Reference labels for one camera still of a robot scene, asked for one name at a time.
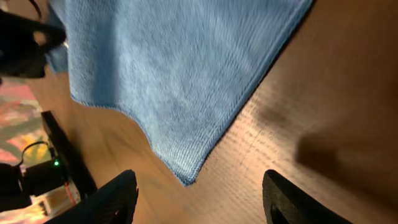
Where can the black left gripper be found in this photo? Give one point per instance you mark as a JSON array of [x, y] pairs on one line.
[[24, 43]]

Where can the blue microfiber cloth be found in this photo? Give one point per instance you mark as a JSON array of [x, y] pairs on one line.
[[182, 70]]

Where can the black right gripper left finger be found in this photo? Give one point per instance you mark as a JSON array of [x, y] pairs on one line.
[[115, 202]]

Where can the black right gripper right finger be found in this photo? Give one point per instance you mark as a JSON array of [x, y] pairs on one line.
[[285, 203]]

